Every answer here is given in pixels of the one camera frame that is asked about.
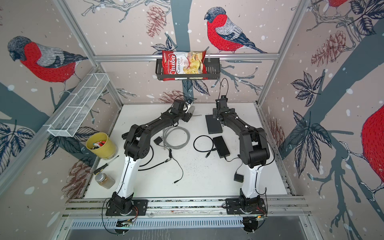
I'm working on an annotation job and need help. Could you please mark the ribbed black network switch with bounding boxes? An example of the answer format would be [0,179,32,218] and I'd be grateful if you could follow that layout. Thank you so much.
[213,136,231,158]

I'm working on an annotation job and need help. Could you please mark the grey ethernet cable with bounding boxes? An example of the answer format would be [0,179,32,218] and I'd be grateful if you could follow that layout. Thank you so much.
[161,113,202,150]

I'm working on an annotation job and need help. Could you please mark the black short cable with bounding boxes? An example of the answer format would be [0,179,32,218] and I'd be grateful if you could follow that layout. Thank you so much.
[192,134,217,159]

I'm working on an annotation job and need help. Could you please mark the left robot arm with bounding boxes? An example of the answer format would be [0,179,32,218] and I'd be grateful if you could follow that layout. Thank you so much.
[107,100,195,216]

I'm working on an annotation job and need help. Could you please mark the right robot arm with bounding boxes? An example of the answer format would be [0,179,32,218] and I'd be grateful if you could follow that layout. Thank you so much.
[213,95,271,214]

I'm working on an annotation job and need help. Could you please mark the left black power adapter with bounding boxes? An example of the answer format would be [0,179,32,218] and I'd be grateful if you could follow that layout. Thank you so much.
[154,137,184,184]

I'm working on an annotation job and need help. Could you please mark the black power adapter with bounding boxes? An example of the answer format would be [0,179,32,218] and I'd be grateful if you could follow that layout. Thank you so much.
[154,137,184,184]
[225,156,244,183]

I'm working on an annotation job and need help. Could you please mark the red chips bag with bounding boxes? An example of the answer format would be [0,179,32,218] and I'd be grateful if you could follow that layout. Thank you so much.
[162,51,207,75]

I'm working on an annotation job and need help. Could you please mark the right black power adapter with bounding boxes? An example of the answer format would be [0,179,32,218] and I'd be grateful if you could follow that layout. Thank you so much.
[225,156,244,183]

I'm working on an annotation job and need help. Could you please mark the yellow cup with markers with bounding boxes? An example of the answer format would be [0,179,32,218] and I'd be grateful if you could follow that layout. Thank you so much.
[86,133,118,160]

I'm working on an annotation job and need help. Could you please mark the glass jar with lid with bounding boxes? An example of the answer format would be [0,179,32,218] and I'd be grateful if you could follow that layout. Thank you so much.
[95,173,116,189]

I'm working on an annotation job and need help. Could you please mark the black wire wall basket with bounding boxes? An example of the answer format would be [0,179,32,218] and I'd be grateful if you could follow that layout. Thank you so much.
[155,58,221,81]

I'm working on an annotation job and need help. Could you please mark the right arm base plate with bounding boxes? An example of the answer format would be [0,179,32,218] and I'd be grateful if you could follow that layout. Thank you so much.
[222,196,267,215]

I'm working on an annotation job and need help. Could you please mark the black handled screwdriver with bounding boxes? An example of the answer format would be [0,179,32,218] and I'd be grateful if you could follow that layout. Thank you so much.
[93,155,119,176]

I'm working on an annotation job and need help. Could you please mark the white mesh wall shelf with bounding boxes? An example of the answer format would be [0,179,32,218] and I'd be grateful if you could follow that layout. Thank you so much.
[48,73,110,137]

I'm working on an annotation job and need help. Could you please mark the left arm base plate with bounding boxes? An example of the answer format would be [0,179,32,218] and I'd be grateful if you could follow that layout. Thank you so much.
[106,198,149,217]

